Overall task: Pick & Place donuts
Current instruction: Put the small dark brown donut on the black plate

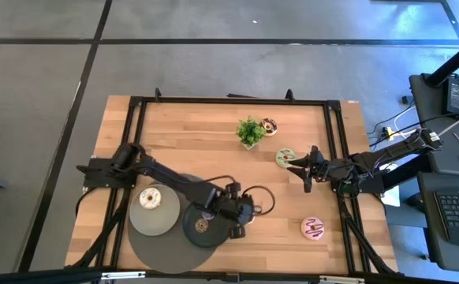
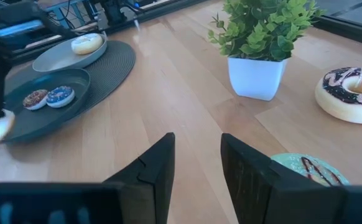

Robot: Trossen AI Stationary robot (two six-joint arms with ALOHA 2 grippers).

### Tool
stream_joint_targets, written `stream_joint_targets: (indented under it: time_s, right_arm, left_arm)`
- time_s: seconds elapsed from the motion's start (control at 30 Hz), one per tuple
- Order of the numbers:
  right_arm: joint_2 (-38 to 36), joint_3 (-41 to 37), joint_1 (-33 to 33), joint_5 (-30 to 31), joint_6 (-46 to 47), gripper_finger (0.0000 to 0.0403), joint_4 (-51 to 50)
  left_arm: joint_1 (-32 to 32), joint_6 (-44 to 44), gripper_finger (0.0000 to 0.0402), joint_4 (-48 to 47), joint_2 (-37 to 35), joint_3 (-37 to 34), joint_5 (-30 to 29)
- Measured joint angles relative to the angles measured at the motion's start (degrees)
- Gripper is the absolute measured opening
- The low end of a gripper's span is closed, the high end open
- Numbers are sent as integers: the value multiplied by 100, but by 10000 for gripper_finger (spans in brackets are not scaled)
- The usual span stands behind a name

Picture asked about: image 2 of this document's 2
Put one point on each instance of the small blue sprinkle donut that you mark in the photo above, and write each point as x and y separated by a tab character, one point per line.
60	97

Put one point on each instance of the large chocolate pink-drizzle donut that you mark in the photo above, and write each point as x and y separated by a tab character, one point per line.
333	105

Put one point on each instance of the large mint green donut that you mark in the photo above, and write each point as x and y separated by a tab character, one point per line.
293	163

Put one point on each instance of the green plant in white pot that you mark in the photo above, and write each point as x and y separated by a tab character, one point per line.
255	77

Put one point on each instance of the light grey round plate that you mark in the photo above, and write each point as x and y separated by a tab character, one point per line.
56	57

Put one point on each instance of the small brown sprinkle donut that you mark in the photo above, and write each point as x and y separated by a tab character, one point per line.
35	100

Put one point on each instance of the black aluminium table frame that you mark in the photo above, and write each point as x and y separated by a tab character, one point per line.
355	34

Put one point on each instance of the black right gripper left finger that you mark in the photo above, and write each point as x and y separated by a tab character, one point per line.
150	174

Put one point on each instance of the dark grey round plate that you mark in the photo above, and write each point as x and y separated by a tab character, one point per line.
44	123

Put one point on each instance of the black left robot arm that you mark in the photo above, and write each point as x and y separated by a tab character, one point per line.
19	12

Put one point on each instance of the dark round woven placemat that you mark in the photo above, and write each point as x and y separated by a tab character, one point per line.
112	65

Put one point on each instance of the large cream white donut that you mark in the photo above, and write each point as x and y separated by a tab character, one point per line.
87	44

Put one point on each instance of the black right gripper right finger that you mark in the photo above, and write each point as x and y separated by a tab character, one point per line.
255	186

